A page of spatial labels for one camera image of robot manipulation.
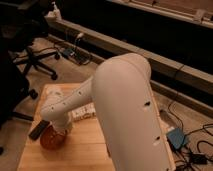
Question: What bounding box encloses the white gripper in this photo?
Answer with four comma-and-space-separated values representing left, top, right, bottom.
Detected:
72, 103, 96, 122

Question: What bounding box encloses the red ceramic bowl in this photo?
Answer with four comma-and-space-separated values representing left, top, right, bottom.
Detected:
40, 126, 67, 150

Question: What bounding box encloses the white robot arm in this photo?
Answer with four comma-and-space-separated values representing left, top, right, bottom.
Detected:
41, 53, 176, 171

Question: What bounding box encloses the black remote control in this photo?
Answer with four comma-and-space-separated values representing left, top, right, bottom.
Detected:
29, 120, 49, 140

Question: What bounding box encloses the blue power strip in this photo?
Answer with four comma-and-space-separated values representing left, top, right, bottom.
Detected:
62, 48, 75, 59

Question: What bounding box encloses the blue box on floor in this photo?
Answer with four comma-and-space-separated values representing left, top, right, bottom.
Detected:
166, 128, 189, 150

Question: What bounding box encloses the white spray bottle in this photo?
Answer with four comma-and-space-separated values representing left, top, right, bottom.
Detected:
47, 2, 62, 20

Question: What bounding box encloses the black office chair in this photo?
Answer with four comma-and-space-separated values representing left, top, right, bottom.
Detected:
0, 0, 59, 125

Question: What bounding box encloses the black cable on floor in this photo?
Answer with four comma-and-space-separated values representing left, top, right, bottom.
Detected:
173, 123, 213, 171

